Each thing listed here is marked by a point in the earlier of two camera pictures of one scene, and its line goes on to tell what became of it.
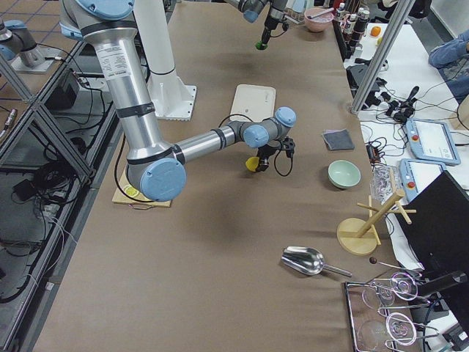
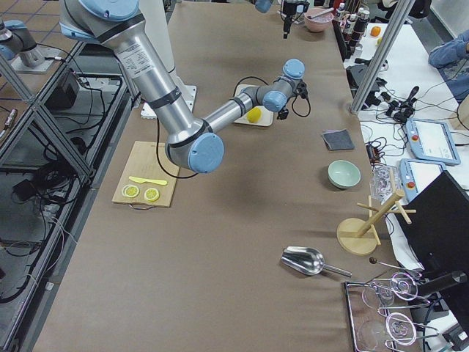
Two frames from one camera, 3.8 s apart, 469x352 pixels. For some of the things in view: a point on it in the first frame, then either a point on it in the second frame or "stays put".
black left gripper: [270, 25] to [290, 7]
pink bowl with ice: [320, 23] stays put
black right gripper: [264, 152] to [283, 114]
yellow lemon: [252, 163] to [253, 115]
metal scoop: [307, 260] stays put
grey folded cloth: [338, 139] stays put
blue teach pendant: [432, 141] stays put
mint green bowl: [343, 174] stays put
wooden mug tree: [358, 236] stays put
